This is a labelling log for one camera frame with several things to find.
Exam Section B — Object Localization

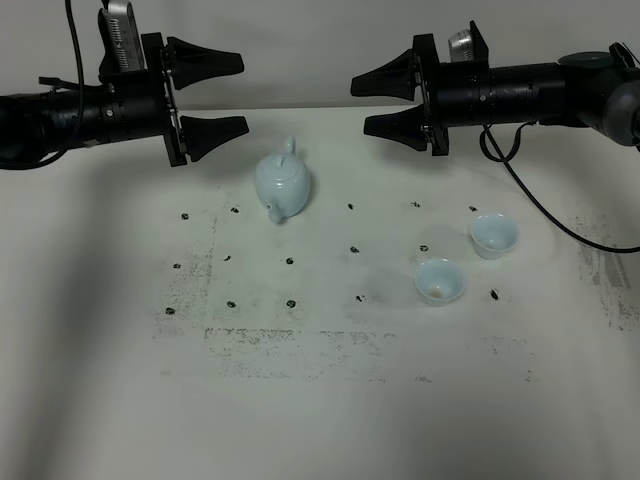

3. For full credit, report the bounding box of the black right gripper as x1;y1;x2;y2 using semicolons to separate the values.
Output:
350;20;489;156

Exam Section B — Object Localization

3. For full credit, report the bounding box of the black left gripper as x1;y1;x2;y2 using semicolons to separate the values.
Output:
99;33;249;167

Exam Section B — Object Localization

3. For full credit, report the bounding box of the light blue porcelain teapot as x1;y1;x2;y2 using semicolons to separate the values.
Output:
255;136;311;224

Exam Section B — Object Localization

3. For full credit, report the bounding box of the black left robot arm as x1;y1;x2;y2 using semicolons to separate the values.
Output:
1;33;249;171

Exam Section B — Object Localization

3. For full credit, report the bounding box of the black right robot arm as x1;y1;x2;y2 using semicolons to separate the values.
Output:
350;22;639;156

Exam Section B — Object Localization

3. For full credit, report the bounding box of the far light blue teacup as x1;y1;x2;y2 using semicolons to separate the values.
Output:
469;214;519;260

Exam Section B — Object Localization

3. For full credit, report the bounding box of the light blue teacup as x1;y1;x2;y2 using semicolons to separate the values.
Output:
414;258;466;307
469;214;519;260

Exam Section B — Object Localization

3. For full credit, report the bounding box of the near light blue teacup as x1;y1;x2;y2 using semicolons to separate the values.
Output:
414;258;466;307

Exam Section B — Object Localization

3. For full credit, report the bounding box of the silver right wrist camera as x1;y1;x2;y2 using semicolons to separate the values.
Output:
448;29;475;63

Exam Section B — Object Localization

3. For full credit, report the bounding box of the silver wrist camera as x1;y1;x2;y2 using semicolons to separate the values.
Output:
98;0;145;76
448;29;475;63

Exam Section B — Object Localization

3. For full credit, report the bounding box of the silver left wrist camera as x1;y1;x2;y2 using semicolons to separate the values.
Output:
98;0;145;76

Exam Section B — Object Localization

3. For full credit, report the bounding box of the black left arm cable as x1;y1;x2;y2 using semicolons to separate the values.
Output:
0;0;121;169

